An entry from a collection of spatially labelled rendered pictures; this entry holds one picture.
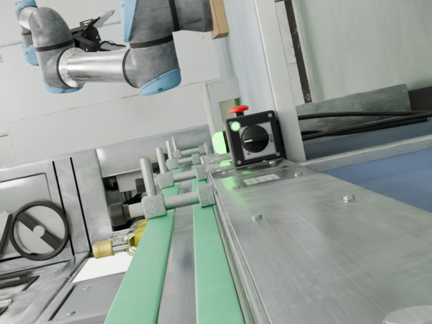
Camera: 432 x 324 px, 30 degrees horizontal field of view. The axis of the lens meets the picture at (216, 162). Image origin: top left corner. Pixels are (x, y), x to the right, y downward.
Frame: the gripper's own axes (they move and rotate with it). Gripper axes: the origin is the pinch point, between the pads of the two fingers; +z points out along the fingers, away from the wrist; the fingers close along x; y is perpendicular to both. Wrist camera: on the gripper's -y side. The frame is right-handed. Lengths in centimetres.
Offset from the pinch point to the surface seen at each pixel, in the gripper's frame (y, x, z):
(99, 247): -123, -15, -16
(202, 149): -46, 26, 15
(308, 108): -28, 36, 56
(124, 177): -21, 47, -15
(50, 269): -44, 60, -48
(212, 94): -86, -21, 20
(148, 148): -25.1, 35.1, -2.6
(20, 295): -83, 31, -50
